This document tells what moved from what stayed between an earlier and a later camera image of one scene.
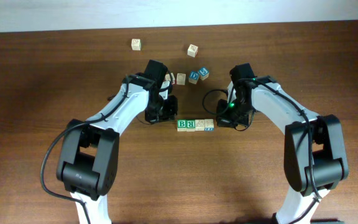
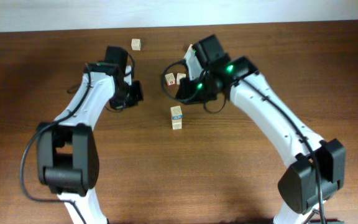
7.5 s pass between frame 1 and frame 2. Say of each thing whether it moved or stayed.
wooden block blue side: moved
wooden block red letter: stayed
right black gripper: moved
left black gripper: moved
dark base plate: stayed
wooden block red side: stayed
